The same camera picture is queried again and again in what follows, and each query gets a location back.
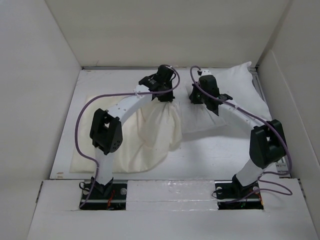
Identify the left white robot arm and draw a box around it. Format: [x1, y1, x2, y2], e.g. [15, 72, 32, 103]
[89, 64, 179, 199]

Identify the cream pillowcase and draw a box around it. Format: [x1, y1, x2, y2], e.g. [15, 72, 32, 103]
[69, 96, 182, 174]

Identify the white pillow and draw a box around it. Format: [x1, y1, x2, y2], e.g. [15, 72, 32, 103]
[179, 61, 273, 135]

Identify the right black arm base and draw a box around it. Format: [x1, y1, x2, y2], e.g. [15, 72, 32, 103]
[211, 180, 264, 210]

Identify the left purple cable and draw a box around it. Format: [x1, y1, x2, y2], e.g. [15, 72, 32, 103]
[74, 66, 181, 208]

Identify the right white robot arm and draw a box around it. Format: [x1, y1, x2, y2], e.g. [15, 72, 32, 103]
[189, 69, 288, 200]

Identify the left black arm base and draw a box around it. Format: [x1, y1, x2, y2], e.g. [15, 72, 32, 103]
[79, 180, 128, 211]

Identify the purple cable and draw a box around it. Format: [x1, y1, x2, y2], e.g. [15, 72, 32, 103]
[74, 66, 181, 208]
[189, 65, 293, 203]

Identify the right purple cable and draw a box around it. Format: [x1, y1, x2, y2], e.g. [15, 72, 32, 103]
[189, 65, 293, 203]

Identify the aluminium rail right side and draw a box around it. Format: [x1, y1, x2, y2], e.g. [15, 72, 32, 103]
[249, 68, 291, 178]

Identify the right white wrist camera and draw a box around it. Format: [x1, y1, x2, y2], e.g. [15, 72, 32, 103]
[197, 69, 213, 77]

